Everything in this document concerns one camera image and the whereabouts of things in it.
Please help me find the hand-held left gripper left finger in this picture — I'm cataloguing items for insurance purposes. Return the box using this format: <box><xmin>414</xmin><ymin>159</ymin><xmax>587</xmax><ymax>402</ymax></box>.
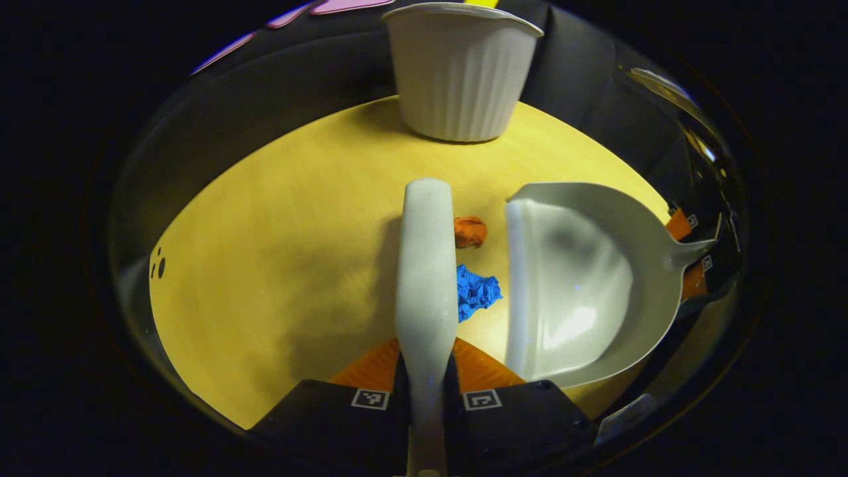
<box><xmin>248</xmin><ymin>338</ymin><xmax>410</xmax><ymax>472</ymax></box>

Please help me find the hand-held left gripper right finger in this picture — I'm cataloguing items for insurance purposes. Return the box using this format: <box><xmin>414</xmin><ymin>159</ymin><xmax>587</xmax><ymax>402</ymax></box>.
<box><xmin>443</xmin><ymin>337</ymin><xmax>594</xmax><ymax>474</ymax></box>

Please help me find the white dustpan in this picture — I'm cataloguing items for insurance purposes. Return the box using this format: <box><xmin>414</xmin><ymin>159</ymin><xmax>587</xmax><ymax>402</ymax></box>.
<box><xmin>505</xmin><ymin>182</ymin><xmax>717</xmax><ymax>390</ymax></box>

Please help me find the blue paper trash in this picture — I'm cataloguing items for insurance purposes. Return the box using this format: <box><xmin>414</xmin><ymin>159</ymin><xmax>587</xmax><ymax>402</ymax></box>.
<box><xmin>456</xmin><ymin>264</ymin><xmax>504</xmax><ymax>324</ymax></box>

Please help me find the small white broom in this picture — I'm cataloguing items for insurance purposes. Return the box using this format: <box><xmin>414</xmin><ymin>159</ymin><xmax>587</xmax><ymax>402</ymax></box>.
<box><xmin>395</xmin><ymin>178</ymin><xmax>460</xmax><ymax>477</ymax></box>

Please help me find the orange paper trash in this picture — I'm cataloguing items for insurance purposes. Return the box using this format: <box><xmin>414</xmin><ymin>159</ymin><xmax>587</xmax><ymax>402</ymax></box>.
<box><xmin>454</xmin><ymin>216</ymin><xmax>488</xmax><ymax>250</ymax></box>

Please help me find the white ribbed garbage bin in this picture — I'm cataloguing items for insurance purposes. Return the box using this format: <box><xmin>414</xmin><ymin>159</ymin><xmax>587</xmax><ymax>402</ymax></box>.
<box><xmin>382</xmin><ymin>2</ymin><xmax>545</xmax><ymax>144</ymax></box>

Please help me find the wooden desktop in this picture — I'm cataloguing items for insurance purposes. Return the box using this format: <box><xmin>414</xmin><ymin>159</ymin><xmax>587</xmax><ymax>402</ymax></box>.
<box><xmin>149</xmin><ymin>95</ymin><xmax>673</xmax><ymax>430</ymax></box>

